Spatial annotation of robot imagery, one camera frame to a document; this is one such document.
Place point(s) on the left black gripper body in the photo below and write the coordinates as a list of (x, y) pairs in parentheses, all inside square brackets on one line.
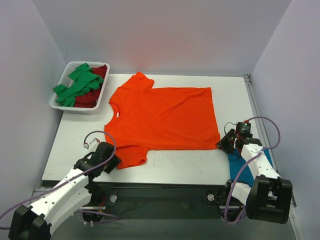
[(113, 162)]

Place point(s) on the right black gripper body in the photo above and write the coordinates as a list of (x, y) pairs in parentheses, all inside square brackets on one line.
[(225, 143)]

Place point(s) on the orange t shirt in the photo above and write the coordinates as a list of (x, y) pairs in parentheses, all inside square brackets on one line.
[(146, 118)]

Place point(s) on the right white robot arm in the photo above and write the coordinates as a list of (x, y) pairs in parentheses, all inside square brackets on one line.
[(257, 191)]

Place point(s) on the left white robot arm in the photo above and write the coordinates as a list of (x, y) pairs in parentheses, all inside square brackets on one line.
[(40, 219)]

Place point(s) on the dark red t shirt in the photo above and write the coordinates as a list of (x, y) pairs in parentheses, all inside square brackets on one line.
[(89, 100)]

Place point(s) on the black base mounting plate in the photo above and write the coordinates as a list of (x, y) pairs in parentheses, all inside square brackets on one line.
[(152, 201)]

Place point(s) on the white plastic basket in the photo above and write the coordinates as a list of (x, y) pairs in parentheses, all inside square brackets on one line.
[(64, 79)]

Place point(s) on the green t shirt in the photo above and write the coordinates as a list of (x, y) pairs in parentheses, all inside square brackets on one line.
[(83, 81)]

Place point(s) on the aluminium frame rail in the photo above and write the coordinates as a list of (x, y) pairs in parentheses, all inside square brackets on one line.
[(233, 101)]

